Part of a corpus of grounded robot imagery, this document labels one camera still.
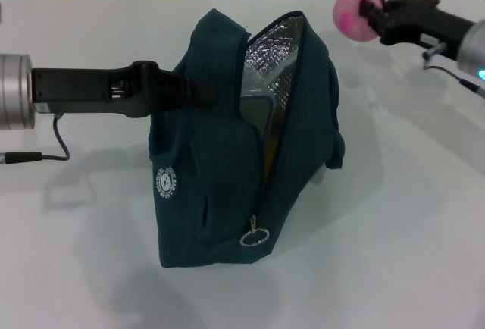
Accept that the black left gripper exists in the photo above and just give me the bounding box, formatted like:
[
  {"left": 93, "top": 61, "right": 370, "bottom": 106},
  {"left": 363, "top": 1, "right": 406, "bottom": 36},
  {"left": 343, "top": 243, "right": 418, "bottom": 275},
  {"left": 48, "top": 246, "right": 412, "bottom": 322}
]
[{"left": 32, "top": 61, "right": 160, "bottom": 118}]

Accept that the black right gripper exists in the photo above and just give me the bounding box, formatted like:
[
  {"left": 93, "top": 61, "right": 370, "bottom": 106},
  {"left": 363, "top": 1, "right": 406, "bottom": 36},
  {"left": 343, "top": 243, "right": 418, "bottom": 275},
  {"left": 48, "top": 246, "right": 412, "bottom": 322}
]
[{"left": 358, "top": 0, "right": 477, "bottom": 59}]

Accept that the pink peach toy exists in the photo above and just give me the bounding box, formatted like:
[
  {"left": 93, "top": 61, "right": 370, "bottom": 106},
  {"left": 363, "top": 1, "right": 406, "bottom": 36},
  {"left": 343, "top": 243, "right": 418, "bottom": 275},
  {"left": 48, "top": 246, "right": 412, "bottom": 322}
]
[{"left": 332, "top": 0, "right": 383, "bottom": 44}]

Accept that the clear blue-rimmed food container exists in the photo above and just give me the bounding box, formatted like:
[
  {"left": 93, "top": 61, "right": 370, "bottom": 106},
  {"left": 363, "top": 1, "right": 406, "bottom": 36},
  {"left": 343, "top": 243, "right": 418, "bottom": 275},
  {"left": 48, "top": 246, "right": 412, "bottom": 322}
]
[{"left": 237, "top": 93, "right": 276, "bottom": 146}]

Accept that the yellow banana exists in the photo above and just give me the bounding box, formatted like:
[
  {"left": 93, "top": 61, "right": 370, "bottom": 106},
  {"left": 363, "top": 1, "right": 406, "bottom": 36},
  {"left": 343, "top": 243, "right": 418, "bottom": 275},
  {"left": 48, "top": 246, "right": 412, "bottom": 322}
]
[{"left": 264, "top": 141, "right": 280, "bottom": 173}]

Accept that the dark teal insulated lunch bag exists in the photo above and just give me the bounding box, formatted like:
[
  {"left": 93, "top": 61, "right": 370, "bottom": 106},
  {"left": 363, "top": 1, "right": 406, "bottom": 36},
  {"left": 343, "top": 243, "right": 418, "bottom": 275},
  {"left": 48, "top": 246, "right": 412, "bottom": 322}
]
[{"left": 149, "top": 8, "right": 346, "bottom": 268}]

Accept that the right arm gripper cable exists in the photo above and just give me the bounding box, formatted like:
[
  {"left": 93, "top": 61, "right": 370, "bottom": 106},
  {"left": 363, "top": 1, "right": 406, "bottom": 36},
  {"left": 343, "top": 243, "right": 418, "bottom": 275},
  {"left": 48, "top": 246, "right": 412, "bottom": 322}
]
[{"left": 421, "top": 40, "right": 485, "bottom": 99}]

